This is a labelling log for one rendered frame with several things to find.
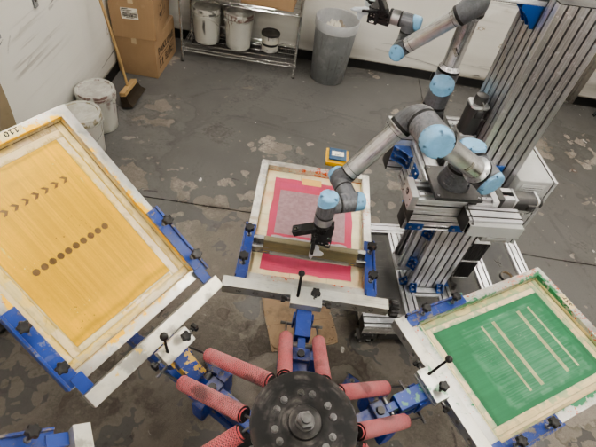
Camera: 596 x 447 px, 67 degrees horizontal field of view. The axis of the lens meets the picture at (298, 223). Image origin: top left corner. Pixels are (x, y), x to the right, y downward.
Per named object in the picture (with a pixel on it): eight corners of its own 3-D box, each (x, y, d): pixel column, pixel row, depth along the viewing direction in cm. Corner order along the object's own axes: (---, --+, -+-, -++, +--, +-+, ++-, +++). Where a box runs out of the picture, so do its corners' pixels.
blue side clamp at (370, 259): (360, 248, 216) (364, 239, 211) (371, 250, 216) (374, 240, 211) (361, 301, 196) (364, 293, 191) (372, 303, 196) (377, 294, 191)
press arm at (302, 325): (296, 302, 185) (298, 296, 182) (310, 305, 185) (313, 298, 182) (293, 341, 173) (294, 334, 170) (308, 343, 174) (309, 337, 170)
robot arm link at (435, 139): (492, 159, 194) (426, 102, 159) (513, 183, 185) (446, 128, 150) (469, 177, 200) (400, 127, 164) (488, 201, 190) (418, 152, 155)
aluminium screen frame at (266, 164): (262, 164, 246) (262, 159, 243) (367, 180, 248) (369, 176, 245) (236, 282, 193) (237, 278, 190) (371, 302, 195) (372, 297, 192)
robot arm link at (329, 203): (344, 200, 169) (323, 203, 167) (338, 220, 177) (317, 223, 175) (337, 186, 174) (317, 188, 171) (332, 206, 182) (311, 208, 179)
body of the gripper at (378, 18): (364, 21, 232) (387, 28, 230) (368, 5, 225) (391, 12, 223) (369, 14, 236) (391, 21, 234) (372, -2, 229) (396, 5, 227)
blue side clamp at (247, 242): (245, 231, 214) (246, 221, 209) (255, 232, 214) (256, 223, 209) (234, 283, 194) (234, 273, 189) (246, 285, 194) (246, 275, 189)
